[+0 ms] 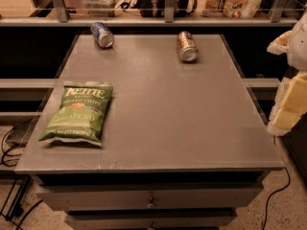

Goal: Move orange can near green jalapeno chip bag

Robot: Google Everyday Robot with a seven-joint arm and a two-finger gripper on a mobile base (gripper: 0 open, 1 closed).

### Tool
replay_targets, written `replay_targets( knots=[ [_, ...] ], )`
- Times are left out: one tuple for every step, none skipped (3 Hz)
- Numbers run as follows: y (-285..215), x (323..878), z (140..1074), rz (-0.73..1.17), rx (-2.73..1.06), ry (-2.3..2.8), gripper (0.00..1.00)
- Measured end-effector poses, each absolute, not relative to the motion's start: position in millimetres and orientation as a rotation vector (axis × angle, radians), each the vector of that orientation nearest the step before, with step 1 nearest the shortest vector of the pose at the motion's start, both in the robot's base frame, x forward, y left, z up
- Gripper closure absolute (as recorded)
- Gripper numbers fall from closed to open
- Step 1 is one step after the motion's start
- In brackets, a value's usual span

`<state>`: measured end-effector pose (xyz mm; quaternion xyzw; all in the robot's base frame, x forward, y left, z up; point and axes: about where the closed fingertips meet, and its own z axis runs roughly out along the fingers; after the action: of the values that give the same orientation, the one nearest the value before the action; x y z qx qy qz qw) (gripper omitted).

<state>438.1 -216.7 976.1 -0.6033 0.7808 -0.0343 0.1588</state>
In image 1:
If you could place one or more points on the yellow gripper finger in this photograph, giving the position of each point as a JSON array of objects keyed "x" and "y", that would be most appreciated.
[
  {"x": 281, "y": 45},
  {"x": 290, "y": 105}
]

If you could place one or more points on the orange soda can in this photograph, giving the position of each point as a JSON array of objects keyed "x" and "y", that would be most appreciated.
[{"x": 186, "y": 47}]

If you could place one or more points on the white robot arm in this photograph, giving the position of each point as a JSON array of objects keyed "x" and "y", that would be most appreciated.
[{"x": 297, "y": 57}]

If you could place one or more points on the colourful snack bag on shelf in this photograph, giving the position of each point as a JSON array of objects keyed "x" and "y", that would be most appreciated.
[{"x": 231, "y": 8}]

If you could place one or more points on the black bag on shelf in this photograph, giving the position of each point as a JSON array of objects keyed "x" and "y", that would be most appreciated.
[{"x": 156, "y": 8}]

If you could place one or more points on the blue soda can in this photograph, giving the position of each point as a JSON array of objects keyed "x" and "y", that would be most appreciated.
[{"x": 102, "y": 34}]

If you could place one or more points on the green jalapeno chip bag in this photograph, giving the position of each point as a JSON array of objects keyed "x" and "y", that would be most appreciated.
[{"x": 81, "y": 114}]

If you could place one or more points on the metal drawer knob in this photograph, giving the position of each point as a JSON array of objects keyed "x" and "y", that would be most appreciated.
[{"x": 151, "y": 204}]

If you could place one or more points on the grey cabinet lower drawer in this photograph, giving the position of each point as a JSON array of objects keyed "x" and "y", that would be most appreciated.
[{"x": 151, "y": 220}]

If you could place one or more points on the grey cabinet drawer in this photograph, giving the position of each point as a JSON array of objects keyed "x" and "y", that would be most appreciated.
[
  {"x": 148, "y": 197},
  {"x": 151, "y": 220}
]

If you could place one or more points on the grey cabinet top drawer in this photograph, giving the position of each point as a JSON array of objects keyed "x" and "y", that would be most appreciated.
[{"x": 148, "y": 197}]

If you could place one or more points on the grey metal shelf rail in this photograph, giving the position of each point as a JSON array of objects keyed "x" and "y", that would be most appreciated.
[{"x": 56, "y": 13}]

